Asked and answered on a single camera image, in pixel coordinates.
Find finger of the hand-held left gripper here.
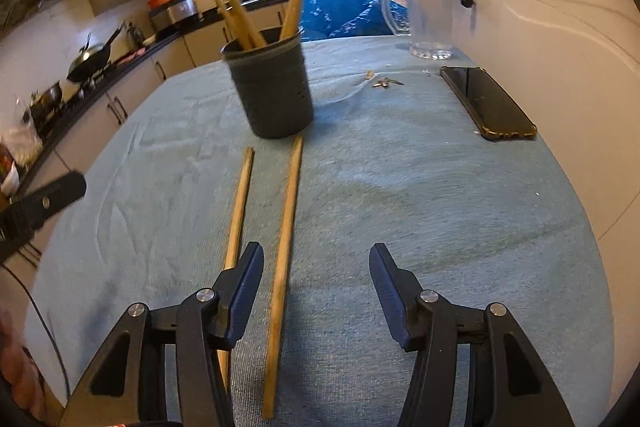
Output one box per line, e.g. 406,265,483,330
12,172,87,228

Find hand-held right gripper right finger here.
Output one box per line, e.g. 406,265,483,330
370,243,576,427

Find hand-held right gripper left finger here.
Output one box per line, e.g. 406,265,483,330
60,242,264,427

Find dark grey perforated utensil holder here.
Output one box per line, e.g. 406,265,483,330
221,26,315,140

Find person's left hand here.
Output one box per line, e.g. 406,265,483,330
0,307,48,415

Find clear plastic bag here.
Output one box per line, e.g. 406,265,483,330
0,122,43,198

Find white base cabinets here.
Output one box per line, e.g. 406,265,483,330
0,34,301,268

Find blue-grey tablecloth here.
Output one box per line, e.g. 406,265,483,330
25,36,616,427

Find metal cooking pot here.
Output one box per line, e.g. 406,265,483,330
30,81,65,122

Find black kitchen countertop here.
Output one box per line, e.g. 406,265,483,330
0,0,401,208

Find black wok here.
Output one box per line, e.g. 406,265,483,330
66,24,126,84

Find dark kettle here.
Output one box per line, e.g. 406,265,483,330
125,21,146,48

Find black smartphone in clear case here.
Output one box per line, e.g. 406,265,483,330
440,66,538,142

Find silver rice cooker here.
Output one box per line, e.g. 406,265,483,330
165,0,198,25

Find blue plastic bag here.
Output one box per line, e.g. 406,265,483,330
300,0,411,42

